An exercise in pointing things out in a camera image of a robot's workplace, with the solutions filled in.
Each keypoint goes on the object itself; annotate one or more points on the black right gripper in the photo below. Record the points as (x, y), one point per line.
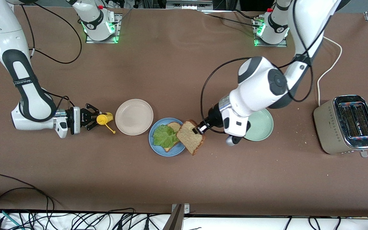
(83, 117)

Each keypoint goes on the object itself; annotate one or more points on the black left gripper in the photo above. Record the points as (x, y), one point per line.
(213, 117)

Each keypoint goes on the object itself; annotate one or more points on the yellow squeeze bottle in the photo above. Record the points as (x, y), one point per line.
(104, 118)

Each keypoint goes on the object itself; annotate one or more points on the rounded brown bread slice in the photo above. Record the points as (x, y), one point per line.
(190, 137)

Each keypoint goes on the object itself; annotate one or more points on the square brown bread slice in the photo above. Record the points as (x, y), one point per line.
(174, 126)

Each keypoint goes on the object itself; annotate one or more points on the green lettuce leaf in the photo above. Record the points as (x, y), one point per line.
(164, 136)

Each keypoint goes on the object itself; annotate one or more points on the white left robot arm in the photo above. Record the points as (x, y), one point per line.
(260, 86)

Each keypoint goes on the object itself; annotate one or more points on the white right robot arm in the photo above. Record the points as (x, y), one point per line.
(5, 35)

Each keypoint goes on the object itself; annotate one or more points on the blue plate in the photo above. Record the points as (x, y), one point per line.
(171, 151)

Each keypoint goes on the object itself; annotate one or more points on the beige plate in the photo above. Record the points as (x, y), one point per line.
(134, 116)

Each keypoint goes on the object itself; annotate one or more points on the pale green plate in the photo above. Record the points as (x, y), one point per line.
(260, 127)

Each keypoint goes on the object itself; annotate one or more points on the beige metal toaster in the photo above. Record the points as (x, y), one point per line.
(329, 127)

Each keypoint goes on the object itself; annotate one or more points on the metal table edge bracket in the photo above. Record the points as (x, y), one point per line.
(180, 212)

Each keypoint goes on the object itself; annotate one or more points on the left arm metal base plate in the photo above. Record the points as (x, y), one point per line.
(281, 45)

